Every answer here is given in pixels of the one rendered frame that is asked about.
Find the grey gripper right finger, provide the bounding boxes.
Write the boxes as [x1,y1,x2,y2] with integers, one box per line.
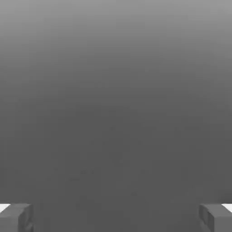
[198,203,232,232]

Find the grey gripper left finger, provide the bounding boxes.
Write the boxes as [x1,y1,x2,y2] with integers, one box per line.
[0,203,34,232]

